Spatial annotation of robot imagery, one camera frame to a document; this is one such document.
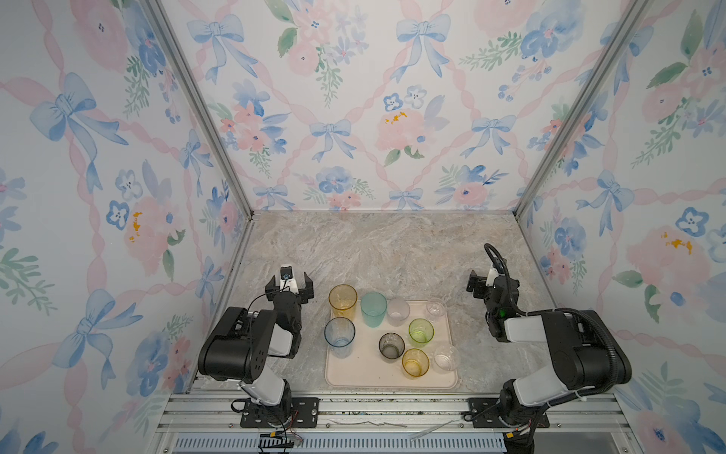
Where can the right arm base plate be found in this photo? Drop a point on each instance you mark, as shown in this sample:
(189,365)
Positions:
(490,413)

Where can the small smoky grey glass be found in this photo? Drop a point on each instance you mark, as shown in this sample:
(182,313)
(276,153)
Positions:
(391,346)

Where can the aluminium frame rail front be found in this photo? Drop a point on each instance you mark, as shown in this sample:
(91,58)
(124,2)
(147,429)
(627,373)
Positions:
(211,422)

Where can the tall blue plastic glass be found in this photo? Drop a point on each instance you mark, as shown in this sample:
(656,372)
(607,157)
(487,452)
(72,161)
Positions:
(339,333)

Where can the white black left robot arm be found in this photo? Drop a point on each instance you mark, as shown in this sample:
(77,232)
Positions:
(243,339)

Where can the frosted clear glass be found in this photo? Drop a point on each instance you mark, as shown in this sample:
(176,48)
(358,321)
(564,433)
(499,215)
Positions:
(398,311)

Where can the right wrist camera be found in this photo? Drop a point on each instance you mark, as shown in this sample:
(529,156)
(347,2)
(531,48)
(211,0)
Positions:
(493,273)

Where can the small green glass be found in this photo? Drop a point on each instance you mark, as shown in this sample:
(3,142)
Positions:
(420,332)

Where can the clear faceted small glass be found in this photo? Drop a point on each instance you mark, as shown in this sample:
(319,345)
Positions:
(435,309)

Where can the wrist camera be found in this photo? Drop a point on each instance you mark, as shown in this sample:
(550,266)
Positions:
(288,281)
(493,273)

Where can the teal textured plastic glass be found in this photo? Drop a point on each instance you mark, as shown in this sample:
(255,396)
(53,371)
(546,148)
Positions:
(374,308)

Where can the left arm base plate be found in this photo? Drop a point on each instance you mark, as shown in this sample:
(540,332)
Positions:
(296,413)

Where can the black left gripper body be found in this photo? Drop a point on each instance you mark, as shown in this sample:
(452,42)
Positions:
(302,296)

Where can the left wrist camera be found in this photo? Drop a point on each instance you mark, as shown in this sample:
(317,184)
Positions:
(288,281)

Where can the small amber glass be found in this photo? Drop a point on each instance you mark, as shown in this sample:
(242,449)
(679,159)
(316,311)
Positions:
(415,362)

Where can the tall yellow plastic glass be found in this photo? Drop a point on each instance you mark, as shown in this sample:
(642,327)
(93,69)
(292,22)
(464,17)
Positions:
(342,300)

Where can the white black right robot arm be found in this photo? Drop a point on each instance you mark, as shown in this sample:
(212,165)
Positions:
(584,357)

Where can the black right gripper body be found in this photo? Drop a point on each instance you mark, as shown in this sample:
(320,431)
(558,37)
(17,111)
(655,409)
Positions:
(482,292)

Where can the beige rectangular tray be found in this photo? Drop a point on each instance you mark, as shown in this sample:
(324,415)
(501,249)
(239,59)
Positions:
(365,367)

